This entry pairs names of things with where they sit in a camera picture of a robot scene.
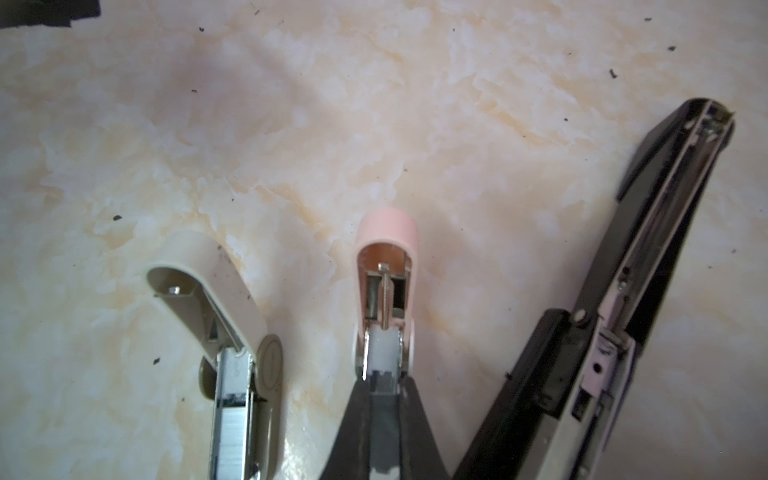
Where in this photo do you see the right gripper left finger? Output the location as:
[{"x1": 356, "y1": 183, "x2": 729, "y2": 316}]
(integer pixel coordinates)
[{"x1": 320, "y1": 379, "x2": 372, "y2": 480}]

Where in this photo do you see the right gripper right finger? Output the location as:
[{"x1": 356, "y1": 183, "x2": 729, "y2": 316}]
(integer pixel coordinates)
[{"x1": 398, "y1": 376, "x2": 450, "y2": 480}]

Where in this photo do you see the black stapler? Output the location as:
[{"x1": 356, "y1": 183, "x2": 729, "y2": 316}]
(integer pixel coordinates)
[{"x1": 455, "y1": 98, "x2": 735, "y2": 479}]

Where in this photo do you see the beige small stapler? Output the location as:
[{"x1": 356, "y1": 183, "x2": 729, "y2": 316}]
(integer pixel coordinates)
[{"x1": 145, "y1": 230, "x2": 284, "y2": 479}]

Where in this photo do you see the pink small stapler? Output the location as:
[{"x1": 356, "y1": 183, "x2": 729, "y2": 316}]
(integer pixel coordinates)
[{"x1": 353, "y1": 207, "x2": 419, "y2": 396}]

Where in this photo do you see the staple strip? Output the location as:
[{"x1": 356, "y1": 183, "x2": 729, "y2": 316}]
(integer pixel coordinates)
[{"x1": 369, "y1": 371, "x2": 400, "y2": 479}]

